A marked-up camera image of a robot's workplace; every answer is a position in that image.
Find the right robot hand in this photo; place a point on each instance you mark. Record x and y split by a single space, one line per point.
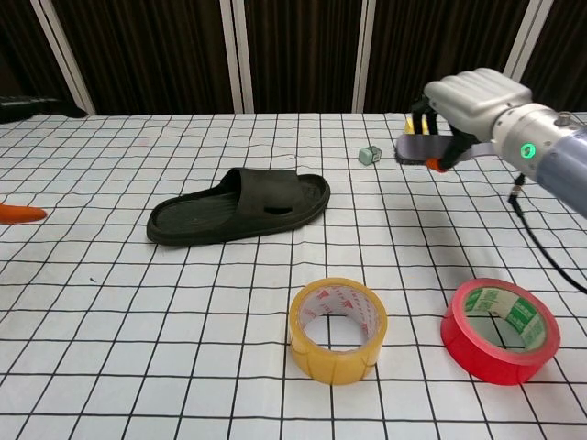
477 96

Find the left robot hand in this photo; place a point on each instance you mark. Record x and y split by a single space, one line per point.
18 213

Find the grey card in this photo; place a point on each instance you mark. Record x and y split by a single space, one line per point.
422 146

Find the black rubber slipper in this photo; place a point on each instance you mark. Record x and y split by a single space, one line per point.
257 201

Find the yellow foam cube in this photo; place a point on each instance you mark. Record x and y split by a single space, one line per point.
408 126

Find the small green cube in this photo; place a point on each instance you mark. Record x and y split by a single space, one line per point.
369 156

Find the checkered white tablecloth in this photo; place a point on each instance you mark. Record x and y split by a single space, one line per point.
137 321

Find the black pleated curtain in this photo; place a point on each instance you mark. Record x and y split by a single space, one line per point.
160 46

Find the red tape roll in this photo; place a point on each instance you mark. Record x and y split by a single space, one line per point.
486 357

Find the yellow tape roll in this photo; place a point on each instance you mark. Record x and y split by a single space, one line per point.
330 362

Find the white aluminium frame post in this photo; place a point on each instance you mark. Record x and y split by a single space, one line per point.
236 46
64 59
367 46
527 27

